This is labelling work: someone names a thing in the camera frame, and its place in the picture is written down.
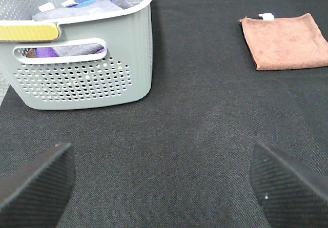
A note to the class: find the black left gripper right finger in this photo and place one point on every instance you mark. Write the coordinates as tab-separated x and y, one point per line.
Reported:
290	194

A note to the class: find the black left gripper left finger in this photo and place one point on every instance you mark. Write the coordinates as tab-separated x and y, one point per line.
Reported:
37	194

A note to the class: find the brown towel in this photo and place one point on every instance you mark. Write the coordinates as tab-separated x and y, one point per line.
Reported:
285	43

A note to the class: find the black table mat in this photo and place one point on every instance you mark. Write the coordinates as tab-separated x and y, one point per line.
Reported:
180	157

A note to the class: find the grey perforated laundry basket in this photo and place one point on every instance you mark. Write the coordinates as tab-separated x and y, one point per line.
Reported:
121	73

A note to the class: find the grey-purple towel in basket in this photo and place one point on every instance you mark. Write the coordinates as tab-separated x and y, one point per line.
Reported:
100	6

